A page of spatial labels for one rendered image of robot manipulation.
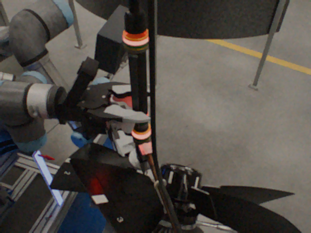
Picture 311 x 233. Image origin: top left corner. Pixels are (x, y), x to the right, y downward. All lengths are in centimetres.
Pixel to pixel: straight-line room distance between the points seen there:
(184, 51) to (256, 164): 155
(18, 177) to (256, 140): 181
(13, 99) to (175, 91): 231
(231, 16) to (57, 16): 170
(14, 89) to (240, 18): 210
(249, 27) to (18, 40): 199
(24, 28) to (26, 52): 7
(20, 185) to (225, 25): 188
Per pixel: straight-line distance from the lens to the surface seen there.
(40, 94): 66
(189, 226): 84
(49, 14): 104
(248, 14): 257
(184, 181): 80
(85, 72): 57
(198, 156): 240
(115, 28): 137
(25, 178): 217
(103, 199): 58
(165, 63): 321
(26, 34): 100
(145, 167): 74
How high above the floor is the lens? 194
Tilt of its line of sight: 48 degrees down
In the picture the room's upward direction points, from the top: straight up
